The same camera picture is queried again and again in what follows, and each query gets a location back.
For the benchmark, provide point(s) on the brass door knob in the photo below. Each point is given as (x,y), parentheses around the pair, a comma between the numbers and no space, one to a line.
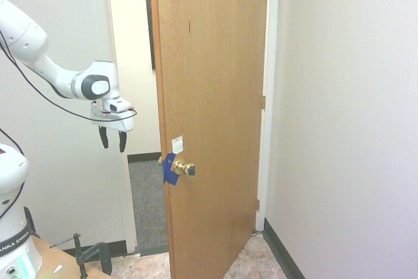
(184,167)

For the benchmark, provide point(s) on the brass door hinge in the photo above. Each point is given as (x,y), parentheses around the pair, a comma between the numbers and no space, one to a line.
(257,205)
(263,101)

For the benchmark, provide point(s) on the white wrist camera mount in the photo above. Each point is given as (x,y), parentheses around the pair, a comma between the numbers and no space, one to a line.
(112,107)

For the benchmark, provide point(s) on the white paper sticker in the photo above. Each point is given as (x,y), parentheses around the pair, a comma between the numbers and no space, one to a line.
(177,144)

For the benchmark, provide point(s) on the wooden door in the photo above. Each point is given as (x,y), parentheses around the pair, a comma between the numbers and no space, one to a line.
(212,112)

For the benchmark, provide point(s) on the white door frame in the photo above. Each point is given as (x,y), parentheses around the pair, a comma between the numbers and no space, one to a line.
(269,96)

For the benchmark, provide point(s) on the dark framed picture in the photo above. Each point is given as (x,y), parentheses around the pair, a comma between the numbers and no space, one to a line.
(150,34)

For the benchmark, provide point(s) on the small brass outer knob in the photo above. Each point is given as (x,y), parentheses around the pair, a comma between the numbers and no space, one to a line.
(160,161)

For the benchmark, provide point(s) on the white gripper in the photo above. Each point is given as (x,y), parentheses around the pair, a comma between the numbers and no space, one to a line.
(123,123)

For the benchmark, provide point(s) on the black C-clamp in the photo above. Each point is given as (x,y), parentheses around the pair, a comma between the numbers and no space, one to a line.
(88,254)

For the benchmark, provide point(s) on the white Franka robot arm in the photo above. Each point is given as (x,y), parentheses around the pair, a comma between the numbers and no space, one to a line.
(27,47)

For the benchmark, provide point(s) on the blue tape strip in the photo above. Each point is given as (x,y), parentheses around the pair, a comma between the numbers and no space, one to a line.
(170,169)

